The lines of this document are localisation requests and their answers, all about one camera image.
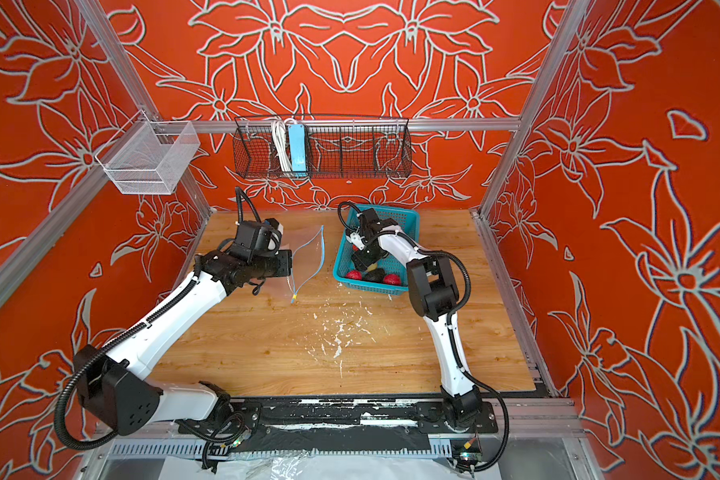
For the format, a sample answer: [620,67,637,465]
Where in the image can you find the clear zip top bag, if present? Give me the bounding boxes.
[272,225,325,304]

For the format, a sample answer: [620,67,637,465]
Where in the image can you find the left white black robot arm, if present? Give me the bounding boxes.
[53,189,292,451]

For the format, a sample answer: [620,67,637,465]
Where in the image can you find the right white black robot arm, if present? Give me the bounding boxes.
[337,201,510,476]

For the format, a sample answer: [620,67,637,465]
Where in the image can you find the dark avocado toy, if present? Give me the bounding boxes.
[363,268,386,283]

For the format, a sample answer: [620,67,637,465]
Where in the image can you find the red strawberry toy right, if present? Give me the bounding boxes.
[383,274,402,286]

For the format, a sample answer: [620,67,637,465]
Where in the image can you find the teal plastic basket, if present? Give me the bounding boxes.
[333,202,420,296]

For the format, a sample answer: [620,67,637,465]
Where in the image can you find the light blue box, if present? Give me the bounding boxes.
[288,124,307,177]

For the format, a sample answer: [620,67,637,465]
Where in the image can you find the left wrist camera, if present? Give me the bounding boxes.
[228,218,283,263]

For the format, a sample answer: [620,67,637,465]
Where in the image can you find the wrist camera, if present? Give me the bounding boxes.
[228,218,283,263]
[358,210,382,244]

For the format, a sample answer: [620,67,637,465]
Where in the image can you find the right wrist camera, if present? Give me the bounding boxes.
[358,210,382,244]

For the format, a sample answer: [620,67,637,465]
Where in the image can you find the black wire wall basket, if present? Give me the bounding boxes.
[232,114,413,180]

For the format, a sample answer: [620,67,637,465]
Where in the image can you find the white cable bundle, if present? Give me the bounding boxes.
[271,119,291,175]

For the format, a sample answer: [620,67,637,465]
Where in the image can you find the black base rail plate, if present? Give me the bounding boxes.
[178,398,499,456]

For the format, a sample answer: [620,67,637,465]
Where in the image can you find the clear acrylic wall bin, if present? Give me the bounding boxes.
[94,111,200,195]

